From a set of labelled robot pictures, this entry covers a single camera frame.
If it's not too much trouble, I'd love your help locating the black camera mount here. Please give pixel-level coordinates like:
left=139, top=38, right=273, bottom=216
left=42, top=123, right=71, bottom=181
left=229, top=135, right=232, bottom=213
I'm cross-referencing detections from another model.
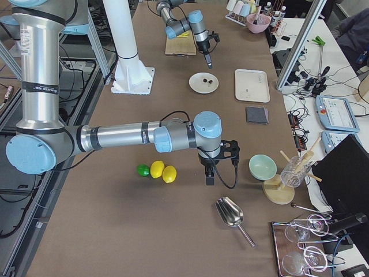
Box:
left=216, top=140, right=240, bottom=160
left=208, top=31, right=220, bottom=43

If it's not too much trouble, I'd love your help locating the whole lemon front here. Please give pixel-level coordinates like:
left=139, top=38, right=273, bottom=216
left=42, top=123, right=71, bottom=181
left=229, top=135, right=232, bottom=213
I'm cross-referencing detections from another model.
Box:
left=162, top=166, right=177, bottom=184

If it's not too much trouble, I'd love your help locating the black monitor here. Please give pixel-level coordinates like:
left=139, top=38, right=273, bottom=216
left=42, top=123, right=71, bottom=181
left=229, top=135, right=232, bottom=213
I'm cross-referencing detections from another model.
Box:
left=312, top=135, right=368, bottom=215

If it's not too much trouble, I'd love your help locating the small spoon dark tip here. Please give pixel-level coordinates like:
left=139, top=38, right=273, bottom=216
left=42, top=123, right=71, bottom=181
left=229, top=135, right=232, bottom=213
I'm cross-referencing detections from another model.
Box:
left=290, top=203, right=318, bottom=212

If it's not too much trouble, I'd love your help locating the green lime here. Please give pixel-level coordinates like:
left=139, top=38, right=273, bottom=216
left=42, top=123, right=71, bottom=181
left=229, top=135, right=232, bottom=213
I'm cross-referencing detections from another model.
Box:
left=137, top=164, right=150, bottom=177

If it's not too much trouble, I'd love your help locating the dark red cherry pair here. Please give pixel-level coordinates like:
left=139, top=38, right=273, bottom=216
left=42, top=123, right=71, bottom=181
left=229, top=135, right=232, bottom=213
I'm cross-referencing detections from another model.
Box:
left=201, top=78, right=216, bottom=88

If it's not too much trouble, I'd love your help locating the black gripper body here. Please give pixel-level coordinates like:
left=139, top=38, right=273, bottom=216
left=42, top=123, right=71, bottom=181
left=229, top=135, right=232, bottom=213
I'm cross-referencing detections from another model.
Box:
left=196, top=39, right=210, bottom=56
left=198, top=149, right=221, bottom=173

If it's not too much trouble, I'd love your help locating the blue teach pendant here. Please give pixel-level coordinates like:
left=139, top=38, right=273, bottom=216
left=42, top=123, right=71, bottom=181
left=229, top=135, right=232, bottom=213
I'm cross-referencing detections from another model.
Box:
left=315, top=95, right=360, bottom=133
left=321, top=130, right=351, bottom=154

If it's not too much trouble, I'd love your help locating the steel glass rack tray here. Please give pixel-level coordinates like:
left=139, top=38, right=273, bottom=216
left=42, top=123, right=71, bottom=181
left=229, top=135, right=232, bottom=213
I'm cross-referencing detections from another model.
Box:
left=270, top=212, right=353, bottom=276

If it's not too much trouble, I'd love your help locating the long reacher grabber tool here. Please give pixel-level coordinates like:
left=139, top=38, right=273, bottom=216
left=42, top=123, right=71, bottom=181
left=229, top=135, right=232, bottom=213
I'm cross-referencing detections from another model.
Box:
left=304, top=36, right=330, bottom=98

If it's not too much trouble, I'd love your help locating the yellow plastic knife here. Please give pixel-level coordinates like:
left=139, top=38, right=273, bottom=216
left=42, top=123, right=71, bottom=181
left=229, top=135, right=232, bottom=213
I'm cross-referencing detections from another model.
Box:
left=178, top=31, right=190, bottom=38

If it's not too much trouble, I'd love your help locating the upper blue teach pendant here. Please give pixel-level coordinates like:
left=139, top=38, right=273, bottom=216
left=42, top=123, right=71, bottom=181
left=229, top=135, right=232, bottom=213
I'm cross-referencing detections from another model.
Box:
left=315, top=95, right=360, bottom=133

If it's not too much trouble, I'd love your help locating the white cup rack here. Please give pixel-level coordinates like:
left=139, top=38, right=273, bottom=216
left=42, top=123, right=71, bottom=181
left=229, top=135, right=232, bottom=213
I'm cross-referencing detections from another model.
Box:
left=225, top=0, right=259, bottom=26

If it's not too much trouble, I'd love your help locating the lower blue teach pendant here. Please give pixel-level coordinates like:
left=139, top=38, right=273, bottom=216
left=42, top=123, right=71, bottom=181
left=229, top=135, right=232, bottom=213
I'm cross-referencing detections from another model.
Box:
left=321, top=130, right=351, bottom=154

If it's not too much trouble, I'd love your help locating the copper wire bottle rack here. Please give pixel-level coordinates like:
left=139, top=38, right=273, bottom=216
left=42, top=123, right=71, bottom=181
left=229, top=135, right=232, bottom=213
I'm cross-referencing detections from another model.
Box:
left=262, top=1, right=287, bottom=38

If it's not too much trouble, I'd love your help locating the wine glass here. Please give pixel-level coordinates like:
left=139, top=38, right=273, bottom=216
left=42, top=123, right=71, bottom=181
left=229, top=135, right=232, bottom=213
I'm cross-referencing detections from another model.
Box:
left=282, top=246, right=328, bottom=276
left=284, top=214, right=329, bottom=243

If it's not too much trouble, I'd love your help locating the wooden cup stand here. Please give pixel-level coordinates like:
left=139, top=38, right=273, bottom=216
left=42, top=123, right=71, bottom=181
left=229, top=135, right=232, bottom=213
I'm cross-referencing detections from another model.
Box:
left=262, top=137, right=322, bottom=205

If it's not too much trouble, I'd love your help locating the grey folded cloth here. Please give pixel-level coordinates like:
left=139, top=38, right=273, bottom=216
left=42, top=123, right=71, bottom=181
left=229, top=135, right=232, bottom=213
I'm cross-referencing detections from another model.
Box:
left=246, top=106, right=269, bottom=125

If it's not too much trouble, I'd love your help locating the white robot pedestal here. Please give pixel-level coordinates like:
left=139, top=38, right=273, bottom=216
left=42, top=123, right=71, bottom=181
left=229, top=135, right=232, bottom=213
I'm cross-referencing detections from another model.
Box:
left=103, top=0, right=155, bottom=95

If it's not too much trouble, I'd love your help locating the pink bowl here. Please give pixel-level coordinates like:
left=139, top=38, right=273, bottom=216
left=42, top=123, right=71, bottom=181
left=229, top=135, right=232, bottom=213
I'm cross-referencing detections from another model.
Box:
left=246, top=13, right=271, bottom=34

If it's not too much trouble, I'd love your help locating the aluminium frame post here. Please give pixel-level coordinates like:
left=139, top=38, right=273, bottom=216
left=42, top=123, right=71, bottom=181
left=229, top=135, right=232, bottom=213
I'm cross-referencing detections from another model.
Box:
left=276, top=0, right=326, bottom=92

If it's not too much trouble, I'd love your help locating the whole lemon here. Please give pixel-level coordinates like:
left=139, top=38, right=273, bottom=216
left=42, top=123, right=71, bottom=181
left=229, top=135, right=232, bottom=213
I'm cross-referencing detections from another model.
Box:
left=150, top=160, right=165, bottom=179
left=162, top=166, right=177, bottom=184

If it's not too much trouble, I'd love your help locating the cream round plate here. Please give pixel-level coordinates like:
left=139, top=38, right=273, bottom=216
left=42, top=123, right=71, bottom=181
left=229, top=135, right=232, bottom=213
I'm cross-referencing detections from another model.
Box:
left=189, top=72, right=219, bottom=94

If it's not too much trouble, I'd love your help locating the wooden cutting board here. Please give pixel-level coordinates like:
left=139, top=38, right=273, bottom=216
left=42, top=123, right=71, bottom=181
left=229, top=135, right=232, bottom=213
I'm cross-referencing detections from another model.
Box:
left=165, top=31, right=197, bottom=56

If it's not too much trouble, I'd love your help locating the lower wine glass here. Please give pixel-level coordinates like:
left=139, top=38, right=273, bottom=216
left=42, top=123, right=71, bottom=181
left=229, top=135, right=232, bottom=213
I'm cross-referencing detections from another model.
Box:
left=282, top=246, right=328, bottom=276

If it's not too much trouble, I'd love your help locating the steel scoop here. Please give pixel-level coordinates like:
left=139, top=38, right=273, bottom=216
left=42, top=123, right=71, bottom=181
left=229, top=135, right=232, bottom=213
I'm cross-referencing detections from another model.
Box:
left=216, top=197, right=255, bottom=248

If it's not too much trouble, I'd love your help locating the clear textured glass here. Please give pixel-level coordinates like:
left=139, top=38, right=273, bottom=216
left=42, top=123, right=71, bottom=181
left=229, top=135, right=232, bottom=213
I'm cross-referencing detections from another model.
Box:
left=280, top=156, right=311, bottom=188

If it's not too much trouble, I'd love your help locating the cream rabbit tray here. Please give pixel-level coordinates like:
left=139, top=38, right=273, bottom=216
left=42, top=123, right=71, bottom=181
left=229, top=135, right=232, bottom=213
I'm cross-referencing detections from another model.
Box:
left=235, top=69, right=270, bottom=103

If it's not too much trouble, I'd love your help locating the black camera cable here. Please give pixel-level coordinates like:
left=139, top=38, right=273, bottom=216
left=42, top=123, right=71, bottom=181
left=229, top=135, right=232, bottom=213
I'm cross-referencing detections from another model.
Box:
left=172, top=4, right=220, bottom=57
left=159, top=110, right=240, bottom=190

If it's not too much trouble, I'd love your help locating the mint green bowl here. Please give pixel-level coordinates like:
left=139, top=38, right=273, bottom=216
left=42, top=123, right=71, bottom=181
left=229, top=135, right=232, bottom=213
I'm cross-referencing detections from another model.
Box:
left=248, top=154, right=277, bottom=181

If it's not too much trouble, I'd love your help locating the whole lemon rear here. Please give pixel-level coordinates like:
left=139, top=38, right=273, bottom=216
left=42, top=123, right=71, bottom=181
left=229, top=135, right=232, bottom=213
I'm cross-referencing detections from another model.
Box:
left=150, top=160, right=165, bottom=179

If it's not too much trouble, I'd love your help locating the upper wine glass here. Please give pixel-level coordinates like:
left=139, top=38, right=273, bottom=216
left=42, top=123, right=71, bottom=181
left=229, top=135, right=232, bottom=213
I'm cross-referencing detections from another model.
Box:
left=284, top=214, right=329, bottom=243

